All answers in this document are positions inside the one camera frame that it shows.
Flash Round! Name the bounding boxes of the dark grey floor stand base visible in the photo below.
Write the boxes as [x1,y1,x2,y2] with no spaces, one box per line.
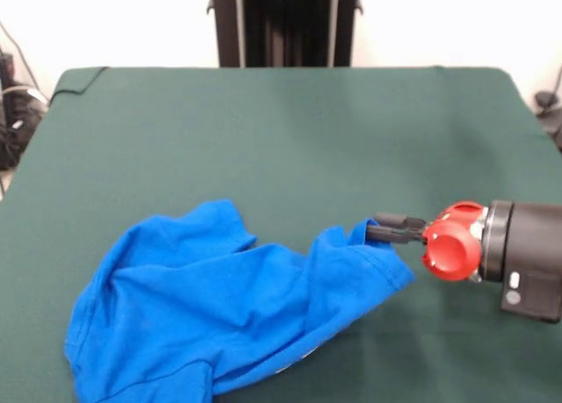
[0,49,49,171]
[534,90,562,154]

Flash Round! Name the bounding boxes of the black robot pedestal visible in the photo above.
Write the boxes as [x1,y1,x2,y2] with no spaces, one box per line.
[205,0,365,68]

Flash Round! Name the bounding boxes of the blue printed T-shirt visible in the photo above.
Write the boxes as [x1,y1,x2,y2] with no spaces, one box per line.
[64,198,416,403]

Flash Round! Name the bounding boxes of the dark green table cloth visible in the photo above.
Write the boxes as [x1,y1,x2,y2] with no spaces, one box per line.
[0,66,562,403]

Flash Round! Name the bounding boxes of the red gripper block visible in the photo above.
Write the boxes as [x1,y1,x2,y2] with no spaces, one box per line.
[366,200,488,283]

